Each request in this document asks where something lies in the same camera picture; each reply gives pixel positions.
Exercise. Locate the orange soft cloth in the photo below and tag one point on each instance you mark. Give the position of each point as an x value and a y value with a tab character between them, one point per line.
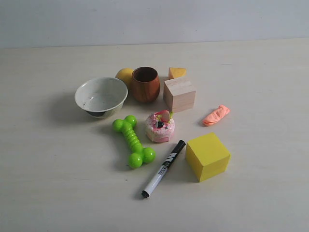
216	115

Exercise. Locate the pink toy cake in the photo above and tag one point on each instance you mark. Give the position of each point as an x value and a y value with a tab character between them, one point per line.
160	126

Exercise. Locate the light wooden cube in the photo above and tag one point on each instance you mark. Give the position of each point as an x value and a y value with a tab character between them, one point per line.
179	94

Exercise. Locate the brown wooden cup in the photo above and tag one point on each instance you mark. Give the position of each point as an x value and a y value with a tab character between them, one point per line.
145	84

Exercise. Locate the green bone toy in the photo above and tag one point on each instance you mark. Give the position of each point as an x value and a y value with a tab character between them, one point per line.
139	154

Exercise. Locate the orange cheese wedge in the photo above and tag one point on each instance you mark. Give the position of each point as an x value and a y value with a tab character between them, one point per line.
176	72

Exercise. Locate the yellow lemon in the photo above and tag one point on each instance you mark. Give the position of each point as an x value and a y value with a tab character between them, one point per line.
125	75

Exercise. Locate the white ceramic bowl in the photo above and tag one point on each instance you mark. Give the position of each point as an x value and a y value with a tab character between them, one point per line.
101	97

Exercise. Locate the black white marker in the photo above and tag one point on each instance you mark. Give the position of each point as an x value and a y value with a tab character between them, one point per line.
153	183

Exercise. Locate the yellow cube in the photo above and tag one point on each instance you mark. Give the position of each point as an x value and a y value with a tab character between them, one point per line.
207	156

